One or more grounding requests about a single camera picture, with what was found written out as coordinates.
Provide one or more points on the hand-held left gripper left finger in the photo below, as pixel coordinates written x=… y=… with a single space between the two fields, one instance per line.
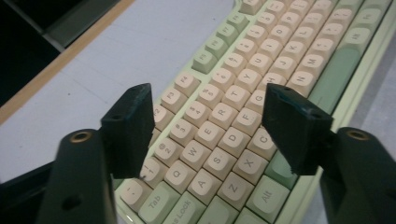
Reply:
x=129 y=133

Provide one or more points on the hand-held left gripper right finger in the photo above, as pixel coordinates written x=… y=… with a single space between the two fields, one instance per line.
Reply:
x=295 y=130

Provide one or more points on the wooden table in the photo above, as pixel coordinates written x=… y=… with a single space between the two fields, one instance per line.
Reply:
x=46 y=74

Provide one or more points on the white table cover board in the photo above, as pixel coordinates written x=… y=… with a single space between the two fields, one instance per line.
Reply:
x=124 y=46

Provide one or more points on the cream and green keyboard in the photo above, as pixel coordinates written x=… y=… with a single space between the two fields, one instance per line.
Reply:
x=233 y=93

